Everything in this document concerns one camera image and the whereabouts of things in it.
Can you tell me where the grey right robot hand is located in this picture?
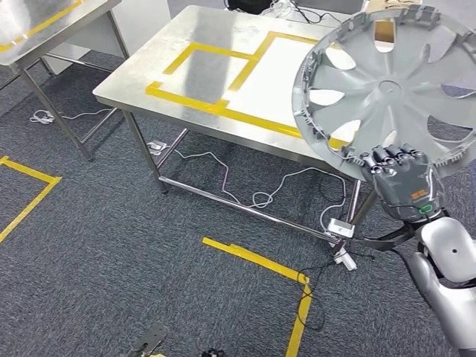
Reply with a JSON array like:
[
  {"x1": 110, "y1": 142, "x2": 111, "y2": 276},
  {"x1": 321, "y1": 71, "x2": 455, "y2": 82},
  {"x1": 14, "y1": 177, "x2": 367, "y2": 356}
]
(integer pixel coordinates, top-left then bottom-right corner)
[{"x1": 358, "y1": 143, "x2": 445, "y2": 222}]

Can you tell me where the silver plastic wheel cover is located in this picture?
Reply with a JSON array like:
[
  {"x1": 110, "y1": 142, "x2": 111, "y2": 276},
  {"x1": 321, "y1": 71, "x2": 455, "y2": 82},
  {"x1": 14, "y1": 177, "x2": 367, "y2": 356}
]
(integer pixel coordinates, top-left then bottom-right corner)
[{"x1": 291, "y1": 4, "x2": 476, "y2": 181}]

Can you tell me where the stainless steel workbench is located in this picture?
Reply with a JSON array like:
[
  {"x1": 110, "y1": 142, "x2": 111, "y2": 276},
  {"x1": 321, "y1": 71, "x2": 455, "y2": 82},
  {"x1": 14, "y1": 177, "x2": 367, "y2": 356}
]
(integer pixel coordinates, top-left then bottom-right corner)
[{"x1": 92, "y1": 4, "x2": 376, "y2": 257}]

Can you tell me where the yellow tape double outline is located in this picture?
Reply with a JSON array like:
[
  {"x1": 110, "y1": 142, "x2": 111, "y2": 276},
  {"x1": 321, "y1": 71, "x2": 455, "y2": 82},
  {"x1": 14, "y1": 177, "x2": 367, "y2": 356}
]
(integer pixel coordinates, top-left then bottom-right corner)
[{"x1": 145, "y1": 30, "x2": 350, "y2": 151}]

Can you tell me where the stainless steel table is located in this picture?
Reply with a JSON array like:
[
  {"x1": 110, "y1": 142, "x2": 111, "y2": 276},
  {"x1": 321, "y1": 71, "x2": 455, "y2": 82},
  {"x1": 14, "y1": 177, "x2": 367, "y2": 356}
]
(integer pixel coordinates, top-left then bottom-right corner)
[{"x1": 0, "y1": 0, "x2": 129, "y2": 163}]

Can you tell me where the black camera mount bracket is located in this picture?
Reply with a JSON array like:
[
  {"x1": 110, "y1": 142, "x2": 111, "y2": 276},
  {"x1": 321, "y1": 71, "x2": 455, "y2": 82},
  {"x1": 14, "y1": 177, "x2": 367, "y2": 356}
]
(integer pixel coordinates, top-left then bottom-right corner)
[{"x1": 349, "y1": 224, "x2": 419, "y2": 253}]

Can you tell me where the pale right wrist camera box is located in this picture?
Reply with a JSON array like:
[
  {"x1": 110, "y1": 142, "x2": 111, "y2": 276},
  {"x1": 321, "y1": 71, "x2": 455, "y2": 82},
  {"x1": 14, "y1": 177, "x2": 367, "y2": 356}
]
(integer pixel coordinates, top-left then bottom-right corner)
[{"x1": 326, "y1": 218, "x2": 356, "y2": 240}]

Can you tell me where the thin black cable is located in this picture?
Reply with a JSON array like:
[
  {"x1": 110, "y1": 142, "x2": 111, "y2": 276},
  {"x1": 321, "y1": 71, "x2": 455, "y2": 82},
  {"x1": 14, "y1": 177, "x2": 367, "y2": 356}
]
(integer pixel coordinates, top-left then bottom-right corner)
[{"x1": 295, "y1": 251, "x2": 374, "y2": 331}]

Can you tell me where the long white cable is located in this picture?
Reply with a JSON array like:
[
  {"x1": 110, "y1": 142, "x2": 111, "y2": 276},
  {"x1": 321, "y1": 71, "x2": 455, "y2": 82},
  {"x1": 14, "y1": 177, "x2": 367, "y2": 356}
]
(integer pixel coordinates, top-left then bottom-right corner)
[{"x1": 167, "y1": 147, "x2": 349, "y2": 231}]

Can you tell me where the tangled white cable bundle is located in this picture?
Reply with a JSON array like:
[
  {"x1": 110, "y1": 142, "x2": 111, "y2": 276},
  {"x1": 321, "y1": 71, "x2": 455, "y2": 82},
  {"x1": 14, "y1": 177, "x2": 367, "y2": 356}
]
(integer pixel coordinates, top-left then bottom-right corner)
[{"x1": 260, "y1": 0, "x2": 295, "y2": 21}]

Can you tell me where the coiled white cable bundle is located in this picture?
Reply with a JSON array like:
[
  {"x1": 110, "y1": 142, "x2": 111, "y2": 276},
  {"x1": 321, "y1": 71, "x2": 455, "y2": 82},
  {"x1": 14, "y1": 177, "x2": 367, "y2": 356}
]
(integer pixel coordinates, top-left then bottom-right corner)
[{"x1": 29, "y1": 107, "x2": 117, "y2": 126}]

